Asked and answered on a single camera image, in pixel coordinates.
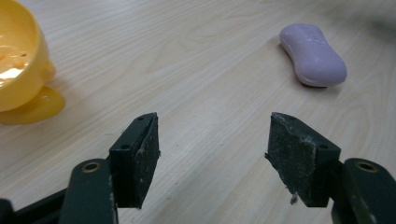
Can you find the yellow soap dish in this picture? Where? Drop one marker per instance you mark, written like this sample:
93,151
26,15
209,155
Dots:
18,68

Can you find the purple soap bar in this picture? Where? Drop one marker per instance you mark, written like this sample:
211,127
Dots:
313,56

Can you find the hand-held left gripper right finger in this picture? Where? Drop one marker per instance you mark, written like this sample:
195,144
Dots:
299,158

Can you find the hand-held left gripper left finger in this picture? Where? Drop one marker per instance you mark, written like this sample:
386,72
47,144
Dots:
134,161

